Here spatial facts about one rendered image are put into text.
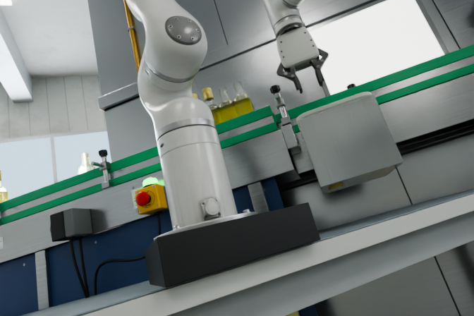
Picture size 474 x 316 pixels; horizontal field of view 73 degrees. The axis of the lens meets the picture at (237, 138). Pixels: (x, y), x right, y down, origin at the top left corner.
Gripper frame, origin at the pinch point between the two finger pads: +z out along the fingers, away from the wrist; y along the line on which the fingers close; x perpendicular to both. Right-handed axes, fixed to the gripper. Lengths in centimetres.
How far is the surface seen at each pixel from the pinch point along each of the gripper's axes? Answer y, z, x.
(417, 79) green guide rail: -31.4, 3.5, -17.9
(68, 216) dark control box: 77, 14, 0
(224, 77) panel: 27, -30, -35
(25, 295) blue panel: 105, 32, -11
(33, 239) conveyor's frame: 99, 16, -8
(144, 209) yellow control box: 54, 19, -1
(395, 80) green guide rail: -25.5, 1.4, -17.7
